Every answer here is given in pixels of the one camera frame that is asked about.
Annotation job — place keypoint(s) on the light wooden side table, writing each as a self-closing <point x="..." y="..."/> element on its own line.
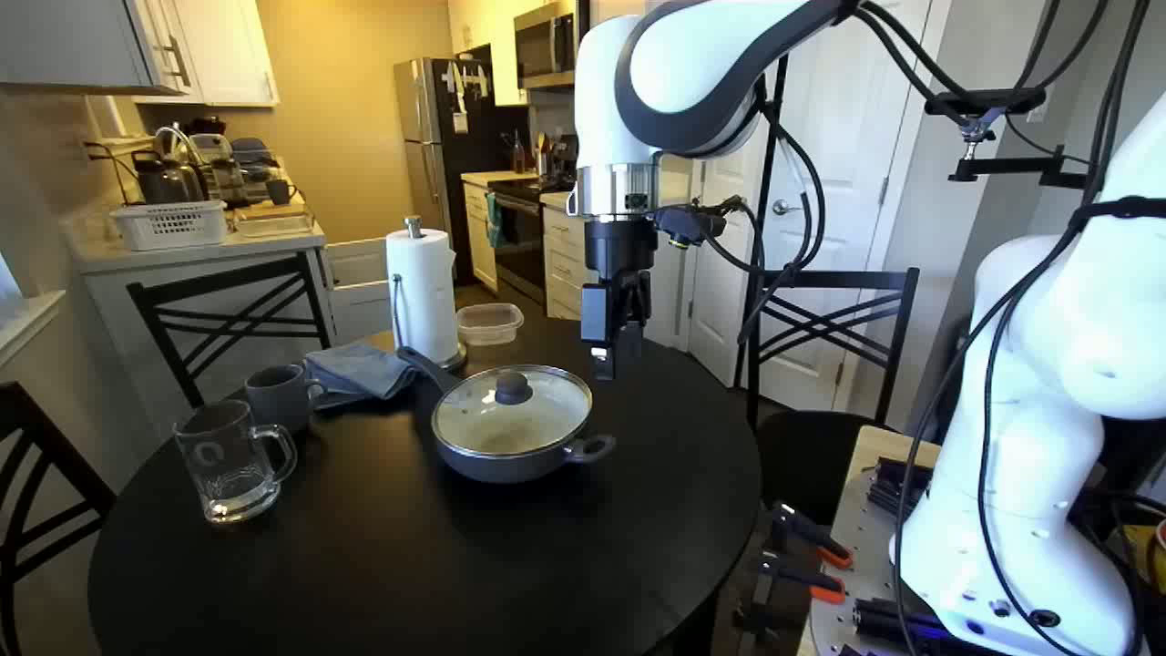
<point x="870" y="547"/>

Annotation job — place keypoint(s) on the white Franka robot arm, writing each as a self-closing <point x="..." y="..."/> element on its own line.
<point x="1069" y="367"/>

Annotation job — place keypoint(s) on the countertop kitchen appliances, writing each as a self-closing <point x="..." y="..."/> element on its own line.
<point x="207" y="169"/>

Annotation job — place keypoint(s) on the black refrigerator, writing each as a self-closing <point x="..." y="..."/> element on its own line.
<point x="457" y="147"/>

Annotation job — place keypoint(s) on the grey pot with white interior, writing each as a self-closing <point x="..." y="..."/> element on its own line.
<point x="512" y="468"/>

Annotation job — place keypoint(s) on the black kitchen stove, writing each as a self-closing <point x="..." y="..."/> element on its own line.
<point x="518" y="241"/>

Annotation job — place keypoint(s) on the grey ceramic mug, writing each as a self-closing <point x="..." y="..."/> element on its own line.
<point x="279" y="400"/>

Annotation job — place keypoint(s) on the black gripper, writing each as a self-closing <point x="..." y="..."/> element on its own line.
<point x="615" y="311"/>

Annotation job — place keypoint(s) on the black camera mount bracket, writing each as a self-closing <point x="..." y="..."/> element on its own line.
<point x="986" y="109"/>

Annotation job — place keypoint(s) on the white paper towel roll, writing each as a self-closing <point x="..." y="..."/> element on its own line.
<point x="422" y="292"/>

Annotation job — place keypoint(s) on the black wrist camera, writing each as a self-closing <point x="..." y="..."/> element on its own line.
<point x="689" y="224"/>

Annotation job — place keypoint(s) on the clear glass mug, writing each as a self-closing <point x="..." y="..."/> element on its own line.
<point x="231" y="468"/>

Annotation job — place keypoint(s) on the white counter island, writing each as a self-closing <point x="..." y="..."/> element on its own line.
<point x="122" y="292"/>

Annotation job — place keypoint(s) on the black cross-back chair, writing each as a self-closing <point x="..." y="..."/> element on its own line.
<point x="231" y="322"/>
<point x="825" y="352"/>
<point x="38" y="513"/>

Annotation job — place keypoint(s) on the black electronics box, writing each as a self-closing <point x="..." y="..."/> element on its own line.
<point x="902" y="487"/>

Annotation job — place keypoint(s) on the white panel door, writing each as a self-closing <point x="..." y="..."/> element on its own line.
<point x="851" y="147"/>

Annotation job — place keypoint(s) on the glass pot lid with knob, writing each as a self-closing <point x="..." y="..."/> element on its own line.
<point x="512" y="405"/>

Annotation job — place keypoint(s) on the steel microwave oven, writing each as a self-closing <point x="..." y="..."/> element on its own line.
<point x="550" y="46"/>

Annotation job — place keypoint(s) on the blue folded cloth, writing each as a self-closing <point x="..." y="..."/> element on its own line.
<point x="358" y="369"/>

